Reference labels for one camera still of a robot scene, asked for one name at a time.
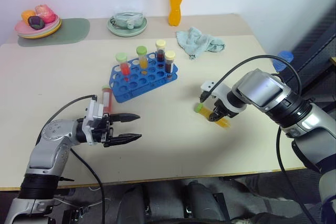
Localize pink toy peach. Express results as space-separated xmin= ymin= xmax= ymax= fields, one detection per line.
xmin=34 ymin=4 xmax=57 ymax=24

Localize dark grey rounded shape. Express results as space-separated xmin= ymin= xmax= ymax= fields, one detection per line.
xmin=184 ymin=180 xmax=227 ymax=222

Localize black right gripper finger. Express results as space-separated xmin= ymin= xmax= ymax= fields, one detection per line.
xmin=208 ymin=111 xmax=223 ymax=123

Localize pale green plate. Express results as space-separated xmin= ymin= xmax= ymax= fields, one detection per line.
xmin=106 ymin=15 xmax=148 ymax=37

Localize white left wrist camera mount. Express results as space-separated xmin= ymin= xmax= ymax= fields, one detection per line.
xmin=81 ymin=99 xmax=111 ymax=146

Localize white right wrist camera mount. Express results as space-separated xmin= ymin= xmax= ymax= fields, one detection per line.
xmin=200 ymin=80 xmax=248 ymax=116

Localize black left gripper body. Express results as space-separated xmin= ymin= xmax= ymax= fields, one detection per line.
xmin=91 ymin=113 xmax=115 ymax=148

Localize blue test tube rack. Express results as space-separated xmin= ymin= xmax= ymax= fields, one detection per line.
xmin=108 ymin=51 xmax=180 ymax=104

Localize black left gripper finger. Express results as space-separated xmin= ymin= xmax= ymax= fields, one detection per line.
xmin=104 ymin=133 xmax=143 ymax=148
xmin=109 ymin=113 xmax=143 ymax=124

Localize pink plate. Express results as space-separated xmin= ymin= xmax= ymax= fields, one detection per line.
xmin=14 ymin=16 xmax=61 ymax=36

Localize pale green cup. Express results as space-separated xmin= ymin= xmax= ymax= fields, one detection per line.
xmin=109 ymin=12 xmax=146 ymax=29

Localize stacked plates with toy food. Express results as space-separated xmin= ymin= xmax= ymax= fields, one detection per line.
xmin=17 ymin=18 xmax=62 ymax=39

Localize orange tube green cap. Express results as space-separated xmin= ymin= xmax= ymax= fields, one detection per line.
xmin=135 ymin=46 xmax=149 ymax=69
xmin=194 ymin=103 xmax=232 ymax=130

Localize red tube white label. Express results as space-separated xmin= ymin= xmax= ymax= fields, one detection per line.
xmin=100 ymin=85 xmax=114 ymax=114

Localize brown tube cream cap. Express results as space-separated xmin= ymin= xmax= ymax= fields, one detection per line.
xmin=164 ymin=50 xmax=176 ymax=74

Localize dark tube yellow cap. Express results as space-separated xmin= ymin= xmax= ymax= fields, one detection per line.
xmin=155 ymin=39 xmax=167 ymax=63

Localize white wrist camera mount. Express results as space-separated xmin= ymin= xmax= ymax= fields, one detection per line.
xmin=81 ymin=99 xmax=111 ymax=146
xmin=200 ymin=80 xmax=248 ymax=116

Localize pale green cloth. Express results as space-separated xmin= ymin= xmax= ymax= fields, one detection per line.
xmin=175 ymin=26 xmax=227 ymax=61

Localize orange toy fruit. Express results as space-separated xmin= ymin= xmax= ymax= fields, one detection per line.
xmin=21 ymin=9 xmax=36 ymax=23

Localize red tube pale green cap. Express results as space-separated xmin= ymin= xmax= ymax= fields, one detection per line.
xmin=115 ymin=52 xmax=131 ymax=76

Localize blue bottle cap object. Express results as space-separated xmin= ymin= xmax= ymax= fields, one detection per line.
xmin=271 ymin=50 xmax=294 ymax=72

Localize green placemat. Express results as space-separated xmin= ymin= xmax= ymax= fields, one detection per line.
xmin=17 ymin=17 xmax=91 ymax=48

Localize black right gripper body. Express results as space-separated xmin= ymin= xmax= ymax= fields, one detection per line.
xmin=213 ymin=99 xmax=236 ymax=119

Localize dark purple toy fruit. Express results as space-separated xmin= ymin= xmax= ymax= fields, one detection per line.
xmin=27 ymin=15 xmax=45 ymax=29

